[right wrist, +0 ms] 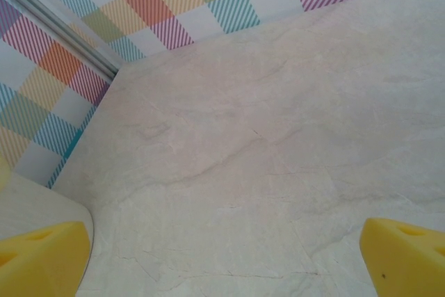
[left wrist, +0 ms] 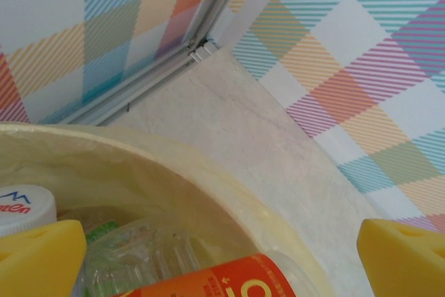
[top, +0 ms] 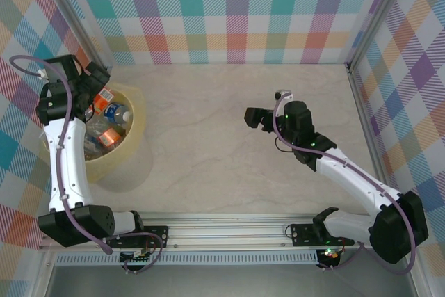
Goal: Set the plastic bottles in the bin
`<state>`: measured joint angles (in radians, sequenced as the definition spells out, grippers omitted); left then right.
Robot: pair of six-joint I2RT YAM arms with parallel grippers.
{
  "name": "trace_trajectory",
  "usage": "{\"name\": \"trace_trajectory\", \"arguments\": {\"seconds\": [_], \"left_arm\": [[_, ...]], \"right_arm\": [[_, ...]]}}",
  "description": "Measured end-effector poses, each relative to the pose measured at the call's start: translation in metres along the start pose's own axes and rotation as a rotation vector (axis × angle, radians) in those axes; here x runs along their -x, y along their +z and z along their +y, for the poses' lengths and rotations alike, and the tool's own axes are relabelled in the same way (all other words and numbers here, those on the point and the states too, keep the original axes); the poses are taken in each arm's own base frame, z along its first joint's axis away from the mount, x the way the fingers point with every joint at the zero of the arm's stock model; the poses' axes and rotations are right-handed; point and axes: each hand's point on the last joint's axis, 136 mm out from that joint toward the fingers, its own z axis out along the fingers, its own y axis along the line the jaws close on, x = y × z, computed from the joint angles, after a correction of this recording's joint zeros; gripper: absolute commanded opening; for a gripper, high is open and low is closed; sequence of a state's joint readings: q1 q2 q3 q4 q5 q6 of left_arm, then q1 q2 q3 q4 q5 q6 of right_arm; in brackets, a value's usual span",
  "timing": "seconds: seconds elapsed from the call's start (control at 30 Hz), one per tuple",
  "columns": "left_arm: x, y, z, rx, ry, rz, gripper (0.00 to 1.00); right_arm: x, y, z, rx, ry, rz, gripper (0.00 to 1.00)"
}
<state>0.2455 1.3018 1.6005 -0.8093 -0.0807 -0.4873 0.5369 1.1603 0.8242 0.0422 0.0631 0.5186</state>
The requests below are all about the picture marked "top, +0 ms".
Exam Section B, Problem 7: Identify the orange label bottle brown cap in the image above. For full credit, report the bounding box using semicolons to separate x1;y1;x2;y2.
92;88;115;114

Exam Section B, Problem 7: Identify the white label clear bottle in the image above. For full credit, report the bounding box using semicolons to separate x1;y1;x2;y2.
85;119;105;154

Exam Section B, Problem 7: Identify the pale yellow plastic bin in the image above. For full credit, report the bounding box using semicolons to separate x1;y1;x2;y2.
38;82;154;193

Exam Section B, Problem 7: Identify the clear bottle peach cap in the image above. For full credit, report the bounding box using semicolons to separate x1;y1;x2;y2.
98;127;122;147

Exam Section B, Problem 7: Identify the small controller board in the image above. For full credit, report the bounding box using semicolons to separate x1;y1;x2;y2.
318;247;341;267
119;248;154;266

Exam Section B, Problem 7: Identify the grey metal panel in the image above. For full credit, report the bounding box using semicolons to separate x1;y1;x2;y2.
44;264;418;297

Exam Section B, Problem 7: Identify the aluminium frame post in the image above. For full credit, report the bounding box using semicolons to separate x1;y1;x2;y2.
346;0;417;72
40;0;113;79

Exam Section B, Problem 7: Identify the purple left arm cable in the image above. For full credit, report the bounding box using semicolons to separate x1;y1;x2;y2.
8;54;164;275

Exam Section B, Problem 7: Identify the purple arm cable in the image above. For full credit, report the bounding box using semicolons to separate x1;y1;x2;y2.
8;54;164;275
271;96;417;276

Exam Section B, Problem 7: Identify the aluminium table side rail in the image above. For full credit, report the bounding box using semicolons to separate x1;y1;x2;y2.
346;63;407;220

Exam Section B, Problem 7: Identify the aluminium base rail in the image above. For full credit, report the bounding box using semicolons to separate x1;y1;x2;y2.
38;211;423;252

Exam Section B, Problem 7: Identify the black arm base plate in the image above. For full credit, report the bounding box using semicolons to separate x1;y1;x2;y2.
114;225;170;250
289;223;355;248

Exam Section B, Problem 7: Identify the white slotted cable duct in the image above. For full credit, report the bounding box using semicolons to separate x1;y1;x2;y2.
55;253;320;266

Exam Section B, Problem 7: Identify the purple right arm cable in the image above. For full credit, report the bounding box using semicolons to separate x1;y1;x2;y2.
271;96;417;276

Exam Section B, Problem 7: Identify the aluminium frame leg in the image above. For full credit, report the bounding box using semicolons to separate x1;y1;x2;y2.
403;264;428;297
33;250;58;297

